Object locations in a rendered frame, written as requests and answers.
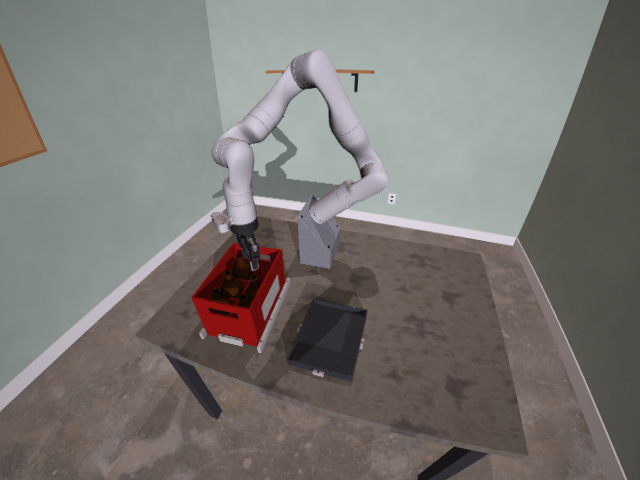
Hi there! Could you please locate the brown glass bottle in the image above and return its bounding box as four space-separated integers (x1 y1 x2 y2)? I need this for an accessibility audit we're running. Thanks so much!
246 274 262 301
221 270 244 299
233 253 254 281
237 294 252 308
210 288 233 316

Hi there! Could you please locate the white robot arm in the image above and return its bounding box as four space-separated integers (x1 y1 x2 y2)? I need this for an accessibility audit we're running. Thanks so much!
211 50 388 233

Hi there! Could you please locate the red bottle crate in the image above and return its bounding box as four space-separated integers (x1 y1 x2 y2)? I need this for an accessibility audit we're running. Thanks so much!
191 246 285 347

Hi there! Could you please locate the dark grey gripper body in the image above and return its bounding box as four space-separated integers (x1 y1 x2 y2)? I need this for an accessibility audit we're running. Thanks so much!
230 217 258 248

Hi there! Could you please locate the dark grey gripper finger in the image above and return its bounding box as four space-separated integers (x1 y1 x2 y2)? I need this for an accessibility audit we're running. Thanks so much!
236 234 248 259
240 237 261 271

